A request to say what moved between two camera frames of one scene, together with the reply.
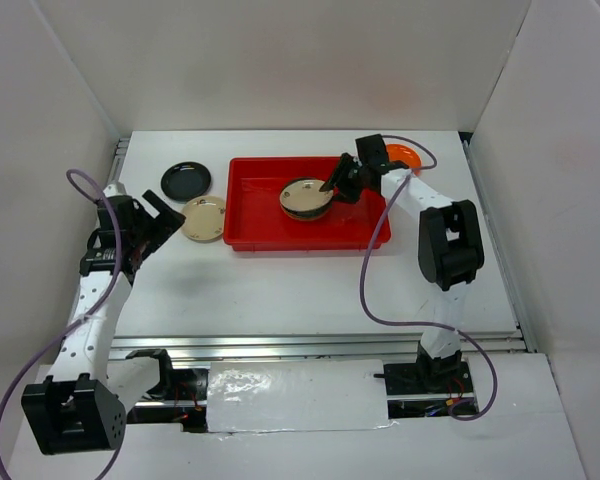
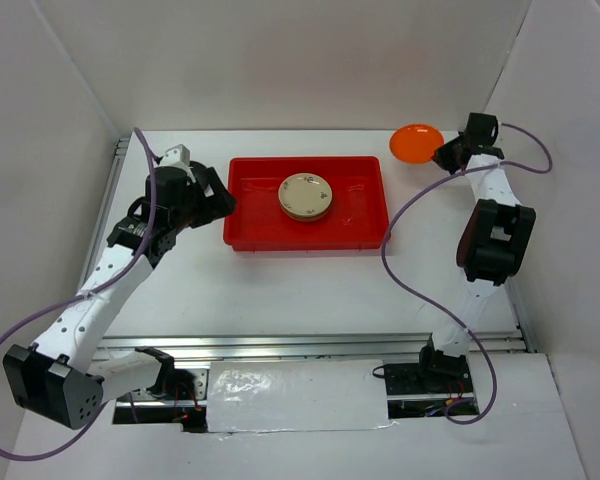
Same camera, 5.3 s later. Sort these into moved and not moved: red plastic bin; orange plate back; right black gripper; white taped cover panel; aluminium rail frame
Moved: right black gripper; orange plate back
Not moved: white taped cover panel; red plastic bin; aluminium rail frame
